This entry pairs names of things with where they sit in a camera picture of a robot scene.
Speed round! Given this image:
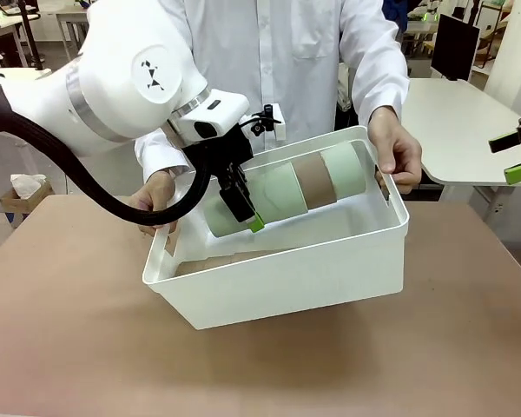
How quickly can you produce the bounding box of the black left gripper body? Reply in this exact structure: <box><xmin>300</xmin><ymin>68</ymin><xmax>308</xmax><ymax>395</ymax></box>
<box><xmin>181</xmin><ymin>125</ymin><xmax>255</xmax><ymax>192</ymax></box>

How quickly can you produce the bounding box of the light green plastic cup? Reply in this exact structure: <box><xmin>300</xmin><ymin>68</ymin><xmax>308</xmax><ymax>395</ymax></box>
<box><xmin>202</xmin><ymin>163</ymin><xmax>309</xmax><ymax>239</ymax></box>
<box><xmin>320</xmin><ymin>142</ymin><xmax>368</xmax><ymax>203</ymax></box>

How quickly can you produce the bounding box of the white plastic basket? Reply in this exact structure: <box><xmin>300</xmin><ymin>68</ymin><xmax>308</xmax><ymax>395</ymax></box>
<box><xmin>142</xmin><ymin>125</ymin><xmax>410</xmax><ymax>331</ymax></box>

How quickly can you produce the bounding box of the person's right forearm white sleeve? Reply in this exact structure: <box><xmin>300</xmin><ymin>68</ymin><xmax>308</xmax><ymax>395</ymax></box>
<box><xmin>134</xmin><ymin>129</ymin><xmax>190</xmax><ymax>183</ymax></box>

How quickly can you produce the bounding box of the person's left forearm white sleeve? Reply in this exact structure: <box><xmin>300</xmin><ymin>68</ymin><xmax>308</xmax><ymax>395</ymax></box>
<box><xmin>355</xmin><ymin>43</ymin><xmax>412</xmax><ymax>127</ymax></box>

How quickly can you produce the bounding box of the person's right hand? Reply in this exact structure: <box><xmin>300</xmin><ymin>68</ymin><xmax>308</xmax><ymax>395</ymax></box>
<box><xmin>129</xmin><ymin>169</ymin><xmax>179</xmax><ymax>238</ymax></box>

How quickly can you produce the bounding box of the person's left hand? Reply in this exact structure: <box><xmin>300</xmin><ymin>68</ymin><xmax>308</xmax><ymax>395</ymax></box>
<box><xmin>366</xmin><ymin>106</ymin><xmax>424</xmax><ymax>195</ymax></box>

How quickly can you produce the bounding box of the white side table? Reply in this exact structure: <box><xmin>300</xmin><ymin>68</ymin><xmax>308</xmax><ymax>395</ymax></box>
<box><xmin>401</xmin><ymin>76</ymin><xmax>521</xmax><ymax>227</ymax></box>

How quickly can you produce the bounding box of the person in white lab coat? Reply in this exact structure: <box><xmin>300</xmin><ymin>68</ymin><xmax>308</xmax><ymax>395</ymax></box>
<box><xmin>134</xmin><ymin>0</ymin><xmax>412</xmax><ymax>183</ymax></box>

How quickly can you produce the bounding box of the wooden rack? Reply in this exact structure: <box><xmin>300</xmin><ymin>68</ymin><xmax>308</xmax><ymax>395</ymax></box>
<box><xmin>477</xmin><ymin>0</ymin><xmax>511</xmax><ymax>70</ymax></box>

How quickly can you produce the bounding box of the black monitor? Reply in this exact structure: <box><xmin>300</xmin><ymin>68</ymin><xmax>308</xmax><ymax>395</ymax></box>
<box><xmin>431</xmin><ymin>12</ymin><xmax>482</xmax><ymax>82</ymax></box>

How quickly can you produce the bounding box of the person in blue clothes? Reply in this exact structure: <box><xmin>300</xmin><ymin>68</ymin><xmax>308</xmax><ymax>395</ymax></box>
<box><xmin>381</xmin><ymin>0</ymin><xmax>408</xmax><ymax>32</ymax></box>

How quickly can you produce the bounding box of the white metal workbench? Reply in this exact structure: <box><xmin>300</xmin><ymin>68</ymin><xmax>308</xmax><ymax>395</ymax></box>
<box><xmin>55</xmin><ymin>3</ymin><xmax>90</xmax><ymax>62</ymax></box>

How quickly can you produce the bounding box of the black stand pole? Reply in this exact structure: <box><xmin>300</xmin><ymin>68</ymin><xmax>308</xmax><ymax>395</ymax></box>
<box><xmin>16</xmin><ymin>0</ymin><xmax>45</xmax><ymax>71</ymax></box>

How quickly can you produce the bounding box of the white desk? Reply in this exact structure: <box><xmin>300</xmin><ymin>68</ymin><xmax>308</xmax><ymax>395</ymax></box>
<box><xmin>0</xmin><ymin>66</ymin><xmax>53</xmax><ymax>83</ymax></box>
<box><xmin>0</xmin><ymin>8</ymin><xmax>43</xmax><ymax>69</ymax></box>

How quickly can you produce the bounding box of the black left arm cable sleeve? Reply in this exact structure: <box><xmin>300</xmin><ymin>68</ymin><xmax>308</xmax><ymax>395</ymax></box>
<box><xmin>0</xmin><ymin>77</ymin><xmax>212</xmax><ymax>226</ymax></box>

